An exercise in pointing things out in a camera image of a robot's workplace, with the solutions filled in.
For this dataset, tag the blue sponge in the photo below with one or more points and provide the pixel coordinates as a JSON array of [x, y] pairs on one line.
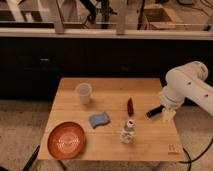
[[99, 119]]

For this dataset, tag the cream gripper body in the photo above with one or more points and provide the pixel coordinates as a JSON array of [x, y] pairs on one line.
[[167, 115]]

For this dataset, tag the cardboard box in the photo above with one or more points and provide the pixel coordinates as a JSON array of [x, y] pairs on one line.
[[157, 17]]

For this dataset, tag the orange round bowl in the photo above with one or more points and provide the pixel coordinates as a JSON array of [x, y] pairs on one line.
[[66, 140]]

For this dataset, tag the translucent plastic cup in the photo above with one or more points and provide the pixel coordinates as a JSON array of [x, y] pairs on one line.
[[84, 91]]

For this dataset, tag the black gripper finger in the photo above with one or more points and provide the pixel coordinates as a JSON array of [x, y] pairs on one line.
[[154, 111]]

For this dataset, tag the black table leg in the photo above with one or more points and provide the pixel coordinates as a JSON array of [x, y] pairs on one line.
[[31, 159]]

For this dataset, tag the wooden table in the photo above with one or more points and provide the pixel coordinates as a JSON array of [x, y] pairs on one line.
[[153, 139]]

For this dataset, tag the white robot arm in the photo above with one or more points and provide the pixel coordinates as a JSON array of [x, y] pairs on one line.
[[185, 81]]

